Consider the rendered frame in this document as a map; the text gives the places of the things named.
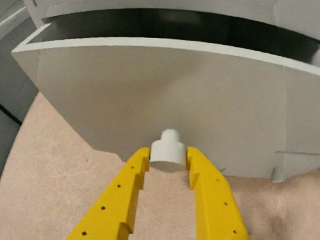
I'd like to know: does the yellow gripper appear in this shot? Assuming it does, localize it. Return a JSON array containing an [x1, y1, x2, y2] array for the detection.
[[65, 147, 250, 240]]

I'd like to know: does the grey chest of drawers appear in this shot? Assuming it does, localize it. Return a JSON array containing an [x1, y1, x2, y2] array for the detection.
[[23, 0, 320, 43]]

